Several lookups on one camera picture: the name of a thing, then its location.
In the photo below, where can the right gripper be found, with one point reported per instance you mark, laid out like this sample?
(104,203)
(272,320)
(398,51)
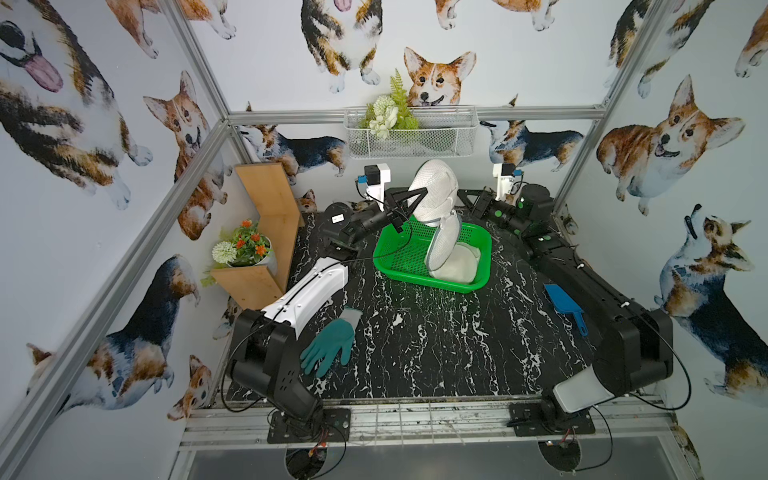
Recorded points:
(486,204)

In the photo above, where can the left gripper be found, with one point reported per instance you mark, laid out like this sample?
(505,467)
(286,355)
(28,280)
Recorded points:
(387,213)

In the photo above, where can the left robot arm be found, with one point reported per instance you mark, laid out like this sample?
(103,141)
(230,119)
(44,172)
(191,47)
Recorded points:
(264,356)

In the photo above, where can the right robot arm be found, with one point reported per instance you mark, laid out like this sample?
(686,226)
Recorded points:
(634,344)

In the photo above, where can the green plastic basket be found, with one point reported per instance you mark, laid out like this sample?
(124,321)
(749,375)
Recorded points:
(401,256)

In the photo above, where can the white artificial flowers with fern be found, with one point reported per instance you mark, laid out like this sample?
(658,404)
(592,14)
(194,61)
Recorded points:
(390,113)

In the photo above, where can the blue dustpan scoop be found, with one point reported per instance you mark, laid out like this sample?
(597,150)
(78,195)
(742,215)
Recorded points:
(565,305)

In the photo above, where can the green work glove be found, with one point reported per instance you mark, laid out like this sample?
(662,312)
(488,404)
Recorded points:
(335,340)

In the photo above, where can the potted orange flowers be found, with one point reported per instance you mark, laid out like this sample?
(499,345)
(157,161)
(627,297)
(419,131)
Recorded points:
(244,246)

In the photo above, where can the wooden shelf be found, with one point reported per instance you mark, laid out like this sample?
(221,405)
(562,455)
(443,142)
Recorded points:
(279,219)

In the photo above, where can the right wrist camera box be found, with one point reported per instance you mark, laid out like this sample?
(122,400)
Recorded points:
(504,173)

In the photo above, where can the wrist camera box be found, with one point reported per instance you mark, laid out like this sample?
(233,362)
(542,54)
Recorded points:
(504,173)
(375,177)

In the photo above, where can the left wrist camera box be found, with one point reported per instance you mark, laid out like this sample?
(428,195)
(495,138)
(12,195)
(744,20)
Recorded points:
(375,177)

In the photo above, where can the white wire wall basket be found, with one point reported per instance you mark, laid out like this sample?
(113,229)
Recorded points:
(442,132)

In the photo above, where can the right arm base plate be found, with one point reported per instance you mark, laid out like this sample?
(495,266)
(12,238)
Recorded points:
(546,418)

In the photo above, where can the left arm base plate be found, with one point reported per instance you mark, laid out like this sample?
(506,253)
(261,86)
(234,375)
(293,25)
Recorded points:
(324,425)

